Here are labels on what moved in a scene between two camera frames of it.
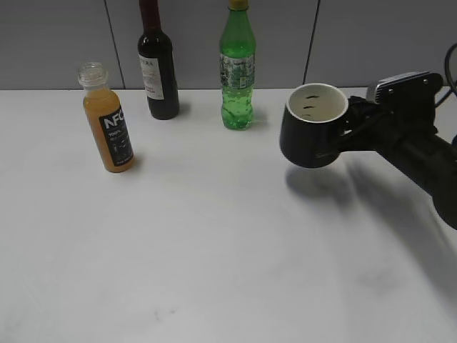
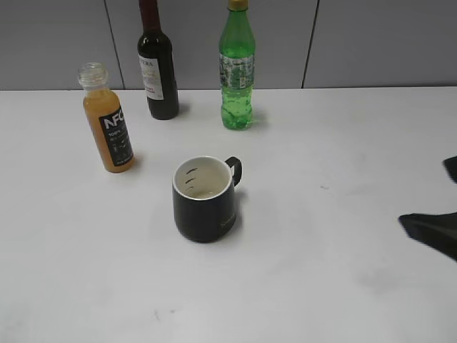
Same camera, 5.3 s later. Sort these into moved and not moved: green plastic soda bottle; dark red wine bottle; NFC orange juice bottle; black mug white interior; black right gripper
Moved: black mug white interior; black right gripper
Not moved: dark red wine bottle; green plastic soda bottle; NFC orange juice bottle
